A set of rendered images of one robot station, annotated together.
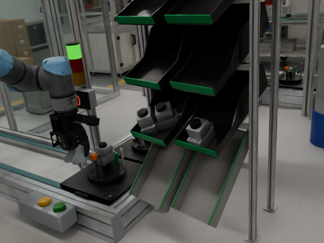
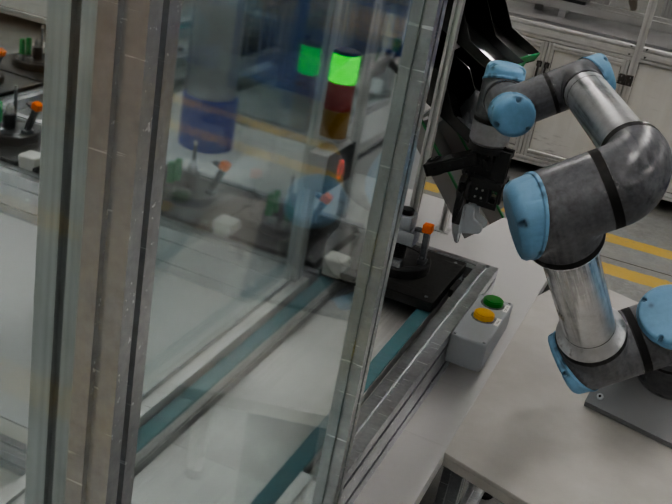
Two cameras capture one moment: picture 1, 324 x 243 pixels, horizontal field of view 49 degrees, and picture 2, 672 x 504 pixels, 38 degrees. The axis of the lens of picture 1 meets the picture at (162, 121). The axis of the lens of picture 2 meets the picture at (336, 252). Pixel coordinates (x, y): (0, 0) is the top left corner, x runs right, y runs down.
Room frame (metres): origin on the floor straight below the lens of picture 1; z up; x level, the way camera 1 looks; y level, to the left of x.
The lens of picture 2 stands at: (1.75, 1.92, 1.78)
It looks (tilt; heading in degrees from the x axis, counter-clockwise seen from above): 24 degrees down; 254
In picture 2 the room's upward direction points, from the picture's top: 11 degrees clockwise
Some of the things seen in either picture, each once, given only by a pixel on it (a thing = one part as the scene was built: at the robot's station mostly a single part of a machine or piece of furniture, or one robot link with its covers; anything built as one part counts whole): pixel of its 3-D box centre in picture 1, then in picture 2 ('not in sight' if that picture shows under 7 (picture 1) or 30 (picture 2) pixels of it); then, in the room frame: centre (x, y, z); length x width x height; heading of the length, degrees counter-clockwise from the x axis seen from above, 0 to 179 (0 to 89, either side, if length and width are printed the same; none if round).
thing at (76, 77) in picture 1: (78, 77); not in sight; (1.33, 0.30, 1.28); 0.05 x 0.05 x 0.05
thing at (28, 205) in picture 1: (47, 209); (479, 330); (1.00, 0.41, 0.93); 0.21 x 0.07 x 0.06; 55
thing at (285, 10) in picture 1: (276, 11); not in sight; (6.24, -2.11, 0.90); 0.40 x 0.31 x 0.17; 58
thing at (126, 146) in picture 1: (147, 136); not in sight; (1.34, 0.07, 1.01); 0.24 x 0.24 x 0.13; 55
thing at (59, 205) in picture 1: (59, 208); (492, 303); (0.96, 0.35, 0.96); 0.04 x 0.04 x 0.02
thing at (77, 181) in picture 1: (107, 177); (395, 267); (1.13, 0.21, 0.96); 0.24 x 0.24 x 0.02; 55
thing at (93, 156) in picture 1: (96, 163); (422, 240); (1.09, 0.24, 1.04); 0.04 x 0.02 x 0.08; 145
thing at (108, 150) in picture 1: (105, 151); (399, 222); (1.14, 0.21, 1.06); 0.08 x 0.04 x 0.07; 146
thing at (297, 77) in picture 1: (290, 73); not in sight; (2.06, -0.79, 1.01); 0.24 x 0.24 x 0.13; 55
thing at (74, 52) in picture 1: (74, 51); not in sight; (1.33, 0.30, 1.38); 0.05 x 0.05 x 0.05
